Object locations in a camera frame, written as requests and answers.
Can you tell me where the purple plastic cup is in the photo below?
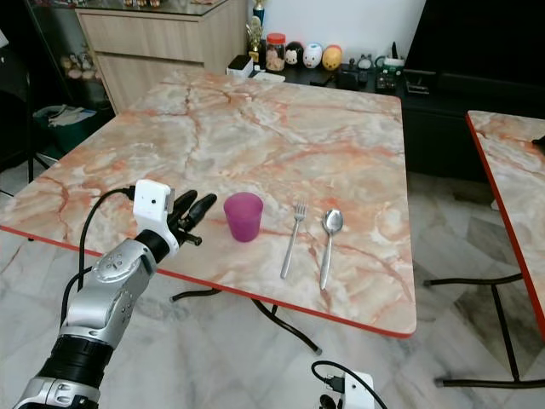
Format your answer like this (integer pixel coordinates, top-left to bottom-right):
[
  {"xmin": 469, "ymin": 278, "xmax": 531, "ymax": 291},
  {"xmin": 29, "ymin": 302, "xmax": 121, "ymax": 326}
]
[{"xmin": 223, "ymin": 192, "xmax": 265, "ymax": 244}]

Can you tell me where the large marble-pattern folding table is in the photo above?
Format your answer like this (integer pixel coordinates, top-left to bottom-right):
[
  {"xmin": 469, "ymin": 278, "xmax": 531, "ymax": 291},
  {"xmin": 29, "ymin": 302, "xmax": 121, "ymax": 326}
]
[{"xmin": 0, "ymin": 68, "xmax": 419, "ymax": 340}]

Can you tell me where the silver metal fork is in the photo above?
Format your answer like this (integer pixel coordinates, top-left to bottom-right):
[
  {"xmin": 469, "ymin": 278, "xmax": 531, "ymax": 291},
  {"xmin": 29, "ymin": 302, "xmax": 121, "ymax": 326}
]
[{"xmin": 279, "ymin": 202, "xmax": 309, "ymax": 280}]

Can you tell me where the silver metal spoon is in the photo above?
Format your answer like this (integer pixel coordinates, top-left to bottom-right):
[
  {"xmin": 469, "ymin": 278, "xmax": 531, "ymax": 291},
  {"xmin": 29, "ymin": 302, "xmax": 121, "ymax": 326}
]
[{"xmin": 318, "ymin": 209, "xmax": 345, "ymax": 291}]

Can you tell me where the dark basket with cloths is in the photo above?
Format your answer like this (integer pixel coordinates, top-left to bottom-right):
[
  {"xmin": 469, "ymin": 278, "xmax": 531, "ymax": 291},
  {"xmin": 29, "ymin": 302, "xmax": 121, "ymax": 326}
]
[{"xmin": 34, "ymin": 102, "xmax": 113, "ymax": 159}]

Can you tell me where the white small box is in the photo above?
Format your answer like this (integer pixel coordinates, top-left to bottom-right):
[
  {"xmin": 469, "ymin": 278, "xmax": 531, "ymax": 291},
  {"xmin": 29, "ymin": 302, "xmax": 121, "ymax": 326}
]
[{"xmin": 227, "ymin": 55, "xmax": 257, "ymax": 79}]

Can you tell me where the light wooden cabinet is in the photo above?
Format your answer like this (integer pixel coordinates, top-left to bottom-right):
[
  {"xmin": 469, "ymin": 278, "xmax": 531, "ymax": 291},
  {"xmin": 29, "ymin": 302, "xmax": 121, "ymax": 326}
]
[{"xmin": 75, "ymin": 3, "xmax": 250, "ymax": 117}]

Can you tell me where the red-lidded snack jar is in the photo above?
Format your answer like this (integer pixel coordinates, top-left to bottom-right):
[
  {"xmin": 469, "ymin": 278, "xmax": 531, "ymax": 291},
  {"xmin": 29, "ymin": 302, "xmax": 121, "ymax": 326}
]
[{"xmin": 265, "ymin": 33, "xmax": 288, "ymax": 73}]

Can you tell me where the gold trophy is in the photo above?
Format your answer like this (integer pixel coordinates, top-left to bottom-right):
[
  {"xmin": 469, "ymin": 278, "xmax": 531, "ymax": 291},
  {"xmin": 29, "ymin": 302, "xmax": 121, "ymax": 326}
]
[{"xmin": 247, "ymin": 17, "xmax": 266, "ymax": 66}]

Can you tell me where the black round plush toy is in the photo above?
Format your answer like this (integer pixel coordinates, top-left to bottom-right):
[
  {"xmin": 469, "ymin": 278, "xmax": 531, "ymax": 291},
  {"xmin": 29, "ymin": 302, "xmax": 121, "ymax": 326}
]
[{"xmin": 285, "ymin": 41, "xmax": 306, "ymax": 68}]

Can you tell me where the white round plush toy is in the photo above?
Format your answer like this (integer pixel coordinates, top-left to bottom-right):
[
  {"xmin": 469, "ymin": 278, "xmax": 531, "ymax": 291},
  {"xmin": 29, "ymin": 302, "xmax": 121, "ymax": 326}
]
[{"xmin": 303, "ymin": 43, "xmax": 324, "ymax": 70}]

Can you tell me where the black chair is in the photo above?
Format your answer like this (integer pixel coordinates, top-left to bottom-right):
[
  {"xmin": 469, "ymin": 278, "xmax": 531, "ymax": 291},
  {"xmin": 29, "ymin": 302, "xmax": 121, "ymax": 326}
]
[{"xmin": 0, "ymin": 43, "xmax": 52, "ymax": 184}]

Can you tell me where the yellow round plush toy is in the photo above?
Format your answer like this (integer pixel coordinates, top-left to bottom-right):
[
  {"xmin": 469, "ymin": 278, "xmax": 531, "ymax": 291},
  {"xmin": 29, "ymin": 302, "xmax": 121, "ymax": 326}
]
[{"xmin": 322, "ymin": 44, "xmax": 344, "ymax": 72}]

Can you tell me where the black electronic device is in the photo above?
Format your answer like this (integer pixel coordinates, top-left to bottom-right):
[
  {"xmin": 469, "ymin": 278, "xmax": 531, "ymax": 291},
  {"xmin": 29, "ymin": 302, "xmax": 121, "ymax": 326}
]
[{"xmin": 336, "ymin": 67, "xmax": 376, "ymax": 90}]

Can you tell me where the black device with green panel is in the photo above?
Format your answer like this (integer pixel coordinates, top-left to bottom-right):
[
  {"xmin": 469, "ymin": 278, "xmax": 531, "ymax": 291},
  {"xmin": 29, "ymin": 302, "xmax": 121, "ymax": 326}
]
[{"xmin": 376, "ymin": 72, "xmax": 404, "ymax": 94}]

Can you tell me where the green and white mug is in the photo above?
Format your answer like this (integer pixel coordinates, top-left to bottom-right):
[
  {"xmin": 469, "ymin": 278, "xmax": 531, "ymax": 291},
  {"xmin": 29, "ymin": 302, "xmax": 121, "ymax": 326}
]
[{"xmin": 381, "ymin": 54, "xmax": 407, "ymax": 76}]

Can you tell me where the black low tv console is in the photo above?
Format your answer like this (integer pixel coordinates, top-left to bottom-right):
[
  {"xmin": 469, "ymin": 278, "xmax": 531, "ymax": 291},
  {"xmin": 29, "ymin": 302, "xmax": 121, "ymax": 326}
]
[{"xmin": 264, "ymin": 68, "xmax": 545, "ymax": 185}]

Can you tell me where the marble-pattern side table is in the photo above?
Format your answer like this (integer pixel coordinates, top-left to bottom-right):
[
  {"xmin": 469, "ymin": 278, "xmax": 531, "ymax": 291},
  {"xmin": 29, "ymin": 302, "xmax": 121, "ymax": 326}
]
[{"xmin": 465, "ymin": 110, "xmax": 545, "ymax": 343}]

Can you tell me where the black television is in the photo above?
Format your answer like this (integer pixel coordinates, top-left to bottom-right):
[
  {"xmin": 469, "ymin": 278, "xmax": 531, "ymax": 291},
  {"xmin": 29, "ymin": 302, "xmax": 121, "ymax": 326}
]
[{"xmin": 404, "ymin": 0, "xmax": 545, "ymax": 79}]

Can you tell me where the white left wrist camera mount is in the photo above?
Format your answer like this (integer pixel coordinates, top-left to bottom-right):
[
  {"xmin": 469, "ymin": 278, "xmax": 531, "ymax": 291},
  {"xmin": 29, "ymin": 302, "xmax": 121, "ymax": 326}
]
[{"xmin": 133, "ymin": 179, "xmax": 181, "ymax": 250}]

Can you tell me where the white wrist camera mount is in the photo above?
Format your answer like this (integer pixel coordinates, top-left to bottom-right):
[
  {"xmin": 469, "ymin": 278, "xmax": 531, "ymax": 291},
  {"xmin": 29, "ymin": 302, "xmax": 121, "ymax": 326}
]
[
  {"xmin": 133, "ymin": 179, "xmax": 181, "ymax": 250},
  {"xmin": 342, "ymin": 372, "xmax": 376, "ymax": 409}
]

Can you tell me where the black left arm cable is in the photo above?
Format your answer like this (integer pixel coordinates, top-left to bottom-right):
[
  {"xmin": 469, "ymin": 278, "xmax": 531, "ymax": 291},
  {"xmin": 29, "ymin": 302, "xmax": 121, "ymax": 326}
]
[{"xmin": 60, "ymin": 186, "xmax": 137, "ymax": 326}]

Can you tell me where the black curved table leg frame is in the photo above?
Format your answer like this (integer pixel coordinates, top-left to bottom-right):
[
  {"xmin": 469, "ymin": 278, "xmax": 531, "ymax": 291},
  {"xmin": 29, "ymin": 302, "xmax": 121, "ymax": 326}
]
[{"xmin": 170, "ymin": 286, "xmax": 324, "ymax": 355}]

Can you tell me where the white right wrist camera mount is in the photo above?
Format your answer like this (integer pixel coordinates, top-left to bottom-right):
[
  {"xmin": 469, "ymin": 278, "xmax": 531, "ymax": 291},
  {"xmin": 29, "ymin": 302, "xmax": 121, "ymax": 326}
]
[{"xmin": 342, "ymin": 372, "xmax": 376, "ymax": 409}]

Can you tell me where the black straight table leg frame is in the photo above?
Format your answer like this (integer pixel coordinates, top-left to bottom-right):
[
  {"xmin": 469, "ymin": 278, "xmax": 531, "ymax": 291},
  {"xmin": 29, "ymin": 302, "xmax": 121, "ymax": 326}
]
[{"xmin": 424, "ymin": 271, "xmax": 545, "ymax": 390}]

